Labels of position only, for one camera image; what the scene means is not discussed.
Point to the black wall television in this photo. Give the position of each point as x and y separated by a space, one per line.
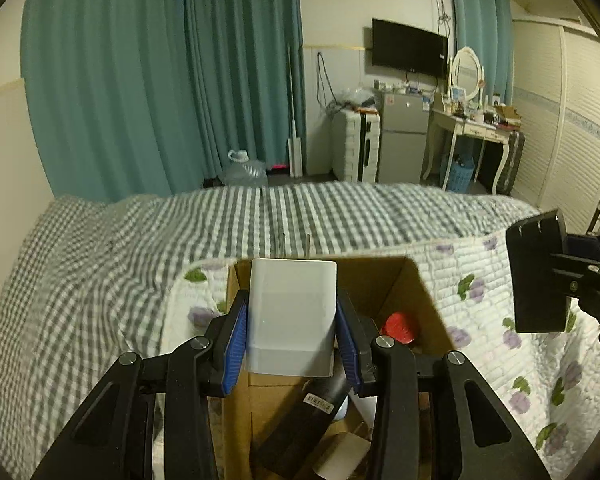
408 48

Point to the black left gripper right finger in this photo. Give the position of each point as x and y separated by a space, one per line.
473 435

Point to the white dressing table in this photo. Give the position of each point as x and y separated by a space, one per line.
467 135

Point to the silver mini fridge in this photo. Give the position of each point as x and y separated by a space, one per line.
404 120

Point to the black silver power adapter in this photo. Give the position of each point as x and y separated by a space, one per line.
540 307

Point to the clear water jug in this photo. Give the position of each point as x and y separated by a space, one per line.
242 170

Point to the teal curtain left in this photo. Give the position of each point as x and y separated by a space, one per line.
151 96

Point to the oval white vanity mirror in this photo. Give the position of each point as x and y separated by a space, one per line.
466 75

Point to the teal curtain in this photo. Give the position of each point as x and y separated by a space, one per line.
486 26
151 96

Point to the black cylindrical bottle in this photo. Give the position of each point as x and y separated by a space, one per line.
300 431

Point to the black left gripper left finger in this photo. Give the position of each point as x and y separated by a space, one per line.
110 434

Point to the white suitcase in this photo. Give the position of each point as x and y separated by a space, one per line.
355 145

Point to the teal curtain right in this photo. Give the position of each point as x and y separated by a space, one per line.
486 26

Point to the white flat mop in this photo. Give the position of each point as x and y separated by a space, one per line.
294 142

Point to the light blue earbuds case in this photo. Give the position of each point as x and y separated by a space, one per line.
342 412

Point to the blue laundry basket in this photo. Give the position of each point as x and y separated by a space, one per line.
457 176

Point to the brown cardboard box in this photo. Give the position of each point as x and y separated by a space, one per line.
377 287

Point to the white louvered wardrobe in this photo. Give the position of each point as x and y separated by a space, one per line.
556 92

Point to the grey checked bed sheet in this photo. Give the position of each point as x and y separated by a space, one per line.
91 279

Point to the white power bank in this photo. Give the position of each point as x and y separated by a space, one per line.
342 457

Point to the plain white bottle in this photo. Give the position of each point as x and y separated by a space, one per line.
366 407

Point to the white wall charger plug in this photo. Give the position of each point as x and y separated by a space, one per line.
291 317

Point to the white floral quilt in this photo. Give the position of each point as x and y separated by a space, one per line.
550 382

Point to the white bottle red cap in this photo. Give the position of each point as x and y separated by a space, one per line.
402 327

